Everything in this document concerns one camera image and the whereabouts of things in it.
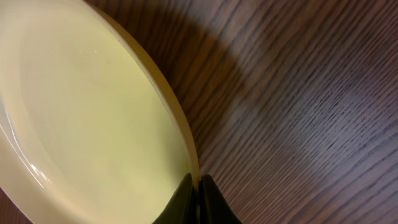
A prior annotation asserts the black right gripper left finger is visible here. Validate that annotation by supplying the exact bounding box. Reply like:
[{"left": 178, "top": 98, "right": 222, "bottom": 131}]
[{"left": 153, "top": 173, "right": 197, "bottom": 224}]

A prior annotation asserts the yellow plate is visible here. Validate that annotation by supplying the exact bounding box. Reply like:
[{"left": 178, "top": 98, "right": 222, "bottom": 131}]
[{"left": 1, "top": 0, "right": 200, "bottom": 223}]

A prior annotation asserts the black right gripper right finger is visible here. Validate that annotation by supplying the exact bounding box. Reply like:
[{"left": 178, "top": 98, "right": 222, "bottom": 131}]
[{"left": 199, "top": 174, "right": 242, "bottom": 224}]

